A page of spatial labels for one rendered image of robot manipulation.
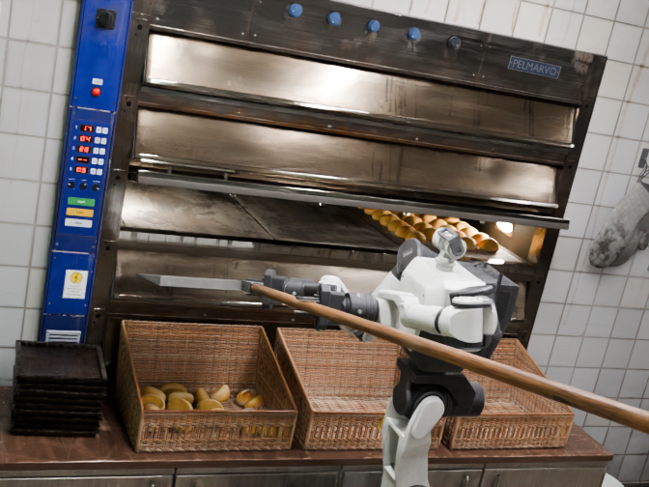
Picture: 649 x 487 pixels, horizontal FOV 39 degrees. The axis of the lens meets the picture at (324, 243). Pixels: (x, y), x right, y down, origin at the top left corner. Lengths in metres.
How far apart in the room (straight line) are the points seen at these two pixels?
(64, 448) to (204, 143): 1.14
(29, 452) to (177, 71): 1.34
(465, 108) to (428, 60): 0.26
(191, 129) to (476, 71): 1.15
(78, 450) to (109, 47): 1.31
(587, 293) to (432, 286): 1.71
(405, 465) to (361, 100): 1.35
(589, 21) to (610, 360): 1.59
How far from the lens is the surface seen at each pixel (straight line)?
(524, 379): 1.56
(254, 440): 3.23
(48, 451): 3.10
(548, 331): 4.26
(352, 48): 3.46
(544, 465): 3.82
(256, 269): 3.54
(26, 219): 3.29
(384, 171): 3.58
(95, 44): 3.16
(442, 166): 3.71
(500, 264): 3.98
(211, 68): 3.28
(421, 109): 3.59
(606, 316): 4.43
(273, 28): 3.34
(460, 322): 2.31
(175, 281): 2.85
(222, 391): 3.48
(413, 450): 2.93
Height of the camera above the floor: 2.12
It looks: 15 degrees down
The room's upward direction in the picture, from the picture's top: 12 degrees clockwise
